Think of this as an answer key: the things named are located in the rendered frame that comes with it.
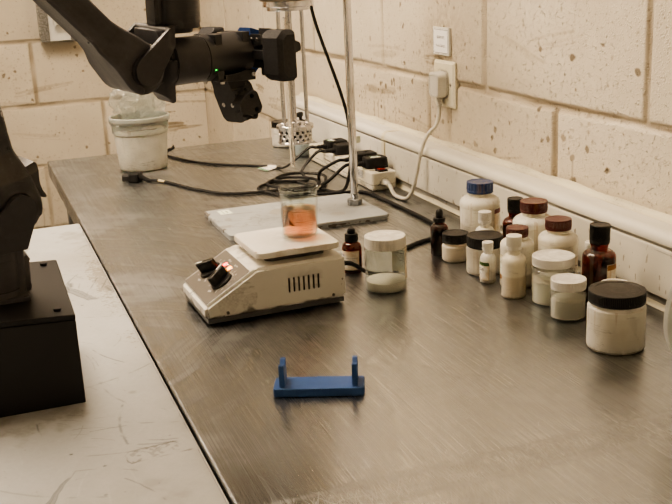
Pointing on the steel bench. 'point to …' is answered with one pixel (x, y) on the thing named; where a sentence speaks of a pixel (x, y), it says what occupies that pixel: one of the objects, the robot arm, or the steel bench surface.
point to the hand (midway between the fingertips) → (277, 48)
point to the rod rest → (323, 385)
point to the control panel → (210, 284)
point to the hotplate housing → (276, 285)
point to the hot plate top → (256, 241)
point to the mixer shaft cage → (302, 131)
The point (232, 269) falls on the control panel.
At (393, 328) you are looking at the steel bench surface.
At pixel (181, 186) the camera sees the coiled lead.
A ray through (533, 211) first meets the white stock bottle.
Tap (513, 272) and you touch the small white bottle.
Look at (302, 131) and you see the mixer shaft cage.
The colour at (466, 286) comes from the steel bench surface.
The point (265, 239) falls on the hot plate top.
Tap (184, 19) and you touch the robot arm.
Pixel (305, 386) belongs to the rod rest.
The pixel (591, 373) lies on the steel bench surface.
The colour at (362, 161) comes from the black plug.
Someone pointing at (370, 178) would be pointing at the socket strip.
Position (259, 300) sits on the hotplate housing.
